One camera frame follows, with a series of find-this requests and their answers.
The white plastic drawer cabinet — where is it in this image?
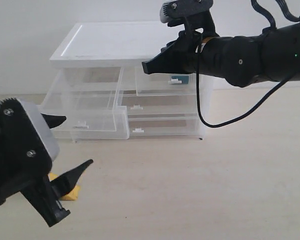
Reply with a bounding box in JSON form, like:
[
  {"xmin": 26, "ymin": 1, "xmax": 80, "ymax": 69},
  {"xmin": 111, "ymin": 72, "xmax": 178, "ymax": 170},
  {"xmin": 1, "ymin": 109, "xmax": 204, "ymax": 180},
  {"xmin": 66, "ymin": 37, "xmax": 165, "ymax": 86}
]
[{"xmin": 49, "ymin": 20, "xmax": 215, "ymax": 144}]

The clear wide drawer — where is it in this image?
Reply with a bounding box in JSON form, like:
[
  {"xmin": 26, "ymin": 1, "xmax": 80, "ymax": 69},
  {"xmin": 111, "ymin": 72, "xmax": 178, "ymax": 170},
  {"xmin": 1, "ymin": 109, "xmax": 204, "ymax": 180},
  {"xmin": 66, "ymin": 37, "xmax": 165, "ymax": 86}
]
[
  {"xmin": 128, "ymin": 116, "xmax": 206, "ymax": 138},
  {"xmin": 122, "ymin": 94, "xmax": 197, "ymax": 115}
]

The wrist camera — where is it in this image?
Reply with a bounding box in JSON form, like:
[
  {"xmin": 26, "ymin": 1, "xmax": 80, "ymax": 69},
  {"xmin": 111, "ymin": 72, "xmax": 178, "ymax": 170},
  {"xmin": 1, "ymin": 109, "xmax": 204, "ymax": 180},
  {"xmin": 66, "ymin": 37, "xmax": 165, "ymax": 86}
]
[
  {"xmin": 159, "ymin": 0, "xmax": 214, "ymax": 27},
  {"xmin": 0, "ymin": 96, "xmax": 61, "ymax": 186}
]

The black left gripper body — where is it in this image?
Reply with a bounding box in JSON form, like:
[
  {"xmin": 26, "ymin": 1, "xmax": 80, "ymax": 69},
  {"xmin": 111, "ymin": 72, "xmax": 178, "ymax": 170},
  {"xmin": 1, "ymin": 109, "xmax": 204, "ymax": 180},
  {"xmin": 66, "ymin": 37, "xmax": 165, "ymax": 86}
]
[{"xmin": 0, "ymin": 140, "xmax": 71, "ymax": 227}]

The clear bottom wide drawer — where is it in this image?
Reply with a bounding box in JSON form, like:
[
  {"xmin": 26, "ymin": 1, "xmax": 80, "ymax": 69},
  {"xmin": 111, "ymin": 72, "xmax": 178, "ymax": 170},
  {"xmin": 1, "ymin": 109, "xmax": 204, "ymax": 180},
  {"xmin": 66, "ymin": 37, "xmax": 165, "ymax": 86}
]
[{"xmin": 128, "ymin": 116, "xmax": 206, "ymax": 138}]

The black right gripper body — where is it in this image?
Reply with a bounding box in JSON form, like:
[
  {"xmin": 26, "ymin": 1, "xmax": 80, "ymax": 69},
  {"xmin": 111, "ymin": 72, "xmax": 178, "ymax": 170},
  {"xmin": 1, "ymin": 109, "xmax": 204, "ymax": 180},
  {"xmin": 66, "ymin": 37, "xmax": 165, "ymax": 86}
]
[{"xmin": 171, "ymin": 31, "xmax": 230, "ymax": 75}]

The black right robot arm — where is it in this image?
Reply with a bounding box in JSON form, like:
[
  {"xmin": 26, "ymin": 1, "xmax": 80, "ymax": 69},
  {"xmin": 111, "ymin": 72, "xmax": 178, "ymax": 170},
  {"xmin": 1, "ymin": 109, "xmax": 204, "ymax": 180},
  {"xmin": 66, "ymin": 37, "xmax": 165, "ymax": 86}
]
[{"xmin": 142, "ymin": 17, "xmax": 300, "ymax": 88}]

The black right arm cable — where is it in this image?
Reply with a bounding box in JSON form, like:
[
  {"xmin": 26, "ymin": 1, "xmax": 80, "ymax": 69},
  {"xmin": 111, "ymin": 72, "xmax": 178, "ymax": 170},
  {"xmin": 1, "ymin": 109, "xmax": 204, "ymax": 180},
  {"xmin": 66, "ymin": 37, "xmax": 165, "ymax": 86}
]
[{"xmin": 182, "ymin": 0, "xmax": 300, "ymax": 129}]

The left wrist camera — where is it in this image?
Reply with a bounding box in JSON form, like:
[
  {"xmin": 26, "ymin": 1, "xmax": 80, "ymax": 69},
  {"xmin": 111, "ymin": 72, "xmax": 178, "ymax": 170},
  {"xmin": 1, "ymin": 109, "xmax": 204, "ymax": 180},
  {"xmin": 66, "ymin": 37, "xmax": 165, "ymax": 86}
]
[{"xmin": 0, "ymin": 96, "xmax": 61, "ymax": 186}]

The teal bottle white cap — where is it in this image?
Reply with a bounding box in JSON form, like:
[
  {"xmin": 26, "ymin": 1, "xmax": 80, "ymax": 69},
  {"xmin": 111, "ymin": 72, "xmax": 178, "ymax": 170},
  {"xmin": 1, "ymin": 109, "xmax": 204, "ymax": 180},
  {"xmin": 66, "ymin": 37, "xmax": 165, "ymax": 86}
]
[{"xmin": 169, "ymin": 75, "xmax": 190, "ymax": 85}]

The yellow cheese wedge sponge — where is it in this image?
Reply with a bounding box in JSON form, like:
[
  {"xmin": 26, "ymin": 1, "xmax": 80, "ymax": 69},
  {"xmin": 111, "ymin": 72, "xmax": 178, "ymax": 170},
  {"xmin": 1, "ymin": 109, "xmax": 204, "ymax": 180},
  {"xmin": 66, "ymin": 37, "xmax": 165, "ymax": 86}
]
[{"xmin": 48, "ymin": 172, "xmax": 81, "ymax": 201}]

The clear middle wide drawer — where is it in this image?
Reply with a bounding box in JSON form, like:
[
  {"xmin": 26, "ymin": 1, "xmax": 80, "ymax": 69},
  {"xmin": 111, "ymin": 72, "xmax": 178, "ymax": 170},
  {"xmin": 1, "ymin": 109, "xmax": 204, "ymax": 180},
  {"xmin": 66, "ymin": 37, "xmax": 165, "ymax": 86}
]
[{"xmin": 122, "ymin": 94, "xmax": 197, "ymax": 115}]

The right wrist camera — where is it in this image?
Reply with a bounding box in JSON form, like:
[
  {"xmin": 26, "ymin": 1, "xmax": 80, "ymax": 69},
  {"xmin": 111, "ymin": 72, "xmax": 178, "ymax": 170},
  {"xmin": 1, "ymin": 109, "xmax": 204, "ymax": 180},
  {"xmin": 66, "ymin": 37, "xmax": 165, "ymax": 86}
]
[{"xmin": 159, "ymin": 0, "xmax": 214, "ymax": 27}]

